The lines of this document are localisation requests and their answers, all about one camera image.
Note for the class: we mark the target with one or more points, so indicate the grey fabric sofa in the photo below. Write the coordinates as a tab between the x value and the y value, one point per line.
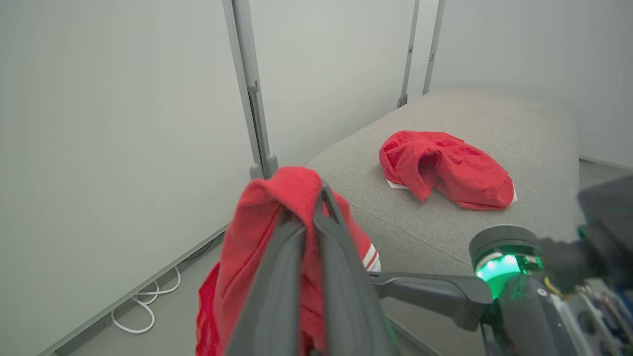
494	118

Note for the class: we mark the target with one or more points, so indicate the robot torso with wiring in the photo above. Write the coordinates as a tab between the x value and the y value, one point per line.
603	316

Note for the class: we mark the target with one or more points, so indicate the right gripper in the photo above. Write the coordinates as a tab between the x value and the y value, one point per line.
519	316

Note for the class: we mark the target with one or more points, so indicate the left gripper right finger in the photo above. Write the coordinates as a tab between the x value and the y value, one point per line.
346	306

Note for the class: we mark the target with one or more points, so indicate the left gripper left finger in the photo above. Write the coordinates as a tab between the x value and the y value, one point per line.
272	296

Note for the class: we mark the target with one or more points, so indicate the red garment with white stripes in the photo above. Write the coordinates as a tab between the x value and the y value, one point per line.
267	207

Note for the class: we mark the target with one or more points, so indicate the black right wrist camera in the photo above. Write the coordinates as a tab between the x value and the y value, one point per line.
598	232

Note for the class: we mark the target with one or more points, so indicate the grey partition foot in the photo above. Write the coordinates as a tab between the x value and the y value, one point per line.
256	171
271	165

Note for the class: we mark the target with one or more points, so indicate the large white partition panel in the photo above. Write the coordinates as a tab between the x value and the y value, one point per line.
99	148

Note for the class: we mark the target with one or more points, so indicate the large red garment white trim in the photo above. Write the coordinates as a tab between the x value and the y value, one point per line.
455	168

